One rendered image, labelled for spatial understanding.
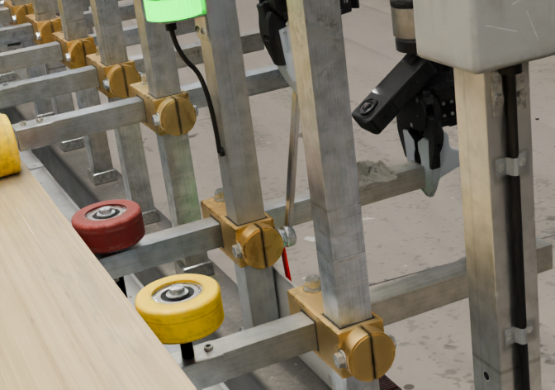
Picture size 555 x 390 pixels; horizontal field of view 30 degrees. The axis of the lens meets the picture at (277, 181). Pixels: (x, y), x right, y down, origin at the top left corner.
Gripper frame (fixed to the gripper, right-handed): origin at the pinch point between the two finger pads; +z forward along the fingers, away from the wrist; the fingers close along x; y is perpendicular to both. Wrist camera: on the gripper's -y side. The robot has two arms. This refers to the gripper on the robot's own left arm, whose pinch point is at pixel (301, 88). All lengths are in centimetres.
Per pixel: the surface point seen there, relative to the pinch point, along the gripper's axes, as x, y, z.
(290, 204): -3.9, -0.5, 12.8
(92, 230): -23.4, -11.9, 10.6
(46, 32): 25, -95, 2
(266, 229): -8.0, -0.7, 14.3
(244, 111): -6.8, -2.5, 0.8
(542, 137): 244, -128, 95
